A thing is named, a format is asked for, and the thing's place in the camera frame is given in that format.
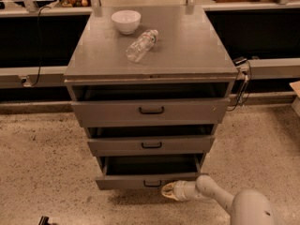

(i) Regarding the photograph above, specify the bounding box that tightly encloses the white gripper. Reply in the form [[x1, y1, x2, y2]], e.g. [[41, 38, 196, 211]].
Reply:
[[161, 181, 199, 202]]

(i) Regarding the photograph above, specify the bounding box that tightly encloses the grey bottom drawer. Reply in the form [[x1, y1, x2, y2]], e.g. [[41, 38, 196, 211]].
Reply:
[[97, 153, 205, 189]]

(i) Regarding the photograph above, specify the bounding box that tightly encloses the grey drawer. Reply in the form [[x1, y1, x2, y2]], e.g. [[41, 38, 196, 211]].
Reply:
[[88, 125, 215, 157], [71, 87, 229, 128], [97, 153, 205, 189]]

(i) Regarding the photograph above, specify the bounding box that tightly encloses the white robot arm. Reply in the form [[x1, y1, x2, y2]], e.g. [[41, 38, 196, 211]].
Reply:
[[161, 174, 287, 225]]

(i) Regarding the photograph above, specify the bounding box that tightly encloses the grey middle drawer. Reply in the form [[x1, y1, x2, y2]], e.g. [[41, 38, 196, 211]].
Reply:
[[88, 125, 215, 157]]

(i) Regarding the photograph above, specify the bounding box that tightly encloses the grey top drawer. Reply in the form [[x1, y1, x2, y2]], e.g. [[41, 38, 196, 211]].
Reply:
[[71, 87, 229, 128]]

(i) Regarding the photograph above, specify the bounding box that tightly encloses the grey drawer cabinet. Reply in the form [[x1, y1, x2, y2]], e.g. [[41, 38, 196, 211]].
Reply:
[[63, 5, 240, 171]]

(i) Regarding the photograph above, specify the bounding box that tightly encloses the black power adapter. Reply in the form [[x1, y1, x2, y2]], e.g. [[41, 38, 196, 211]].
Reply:
[[233, 56, 247, 67]]

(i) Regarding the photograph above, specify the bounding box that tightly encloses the clear plastic water bottle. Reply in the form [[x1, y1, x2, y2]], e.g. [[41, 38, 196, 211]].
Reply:
[[126, 29, 158, 63]]

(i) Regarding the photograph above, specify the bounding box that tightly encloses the cardboard box edge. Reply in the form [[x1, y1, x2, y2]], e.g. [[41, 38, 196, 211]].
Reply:
[[290, 81, 300, 117]]

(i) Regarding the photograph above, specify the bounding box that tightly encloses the white ceramic bowl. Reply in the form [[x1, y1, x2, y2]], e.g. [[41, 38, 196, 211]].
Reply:
[[112, 10, 142, 35]]

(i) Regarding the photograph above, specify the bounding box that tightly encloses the black cables right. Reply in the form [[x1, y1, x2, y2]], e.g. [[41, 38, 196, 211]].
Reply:
[[227, 59, 253, 113]]

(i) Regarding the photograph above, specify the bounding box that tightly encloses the black power cable left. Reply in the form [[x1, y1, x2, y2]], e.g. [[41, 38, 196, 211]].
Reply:
[[32, 5, 53, 87]]

